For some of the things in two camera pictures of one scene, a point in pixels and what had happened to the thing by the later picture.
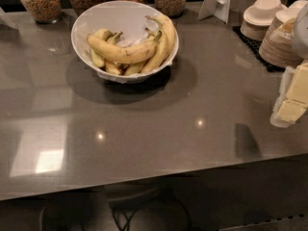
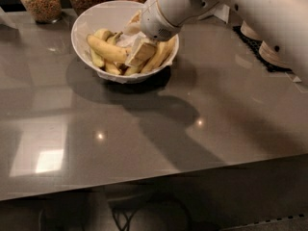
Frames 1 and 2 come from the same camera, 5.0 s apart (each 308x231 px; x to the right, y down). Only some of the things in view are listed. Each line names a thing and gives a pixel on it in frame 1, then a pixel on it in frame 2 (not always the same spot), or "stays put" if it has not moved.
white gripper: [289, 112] to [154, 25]
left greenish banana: [98, 59] stays put
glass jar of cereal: [42, 1] stays put
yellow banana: [112, 67] stays put
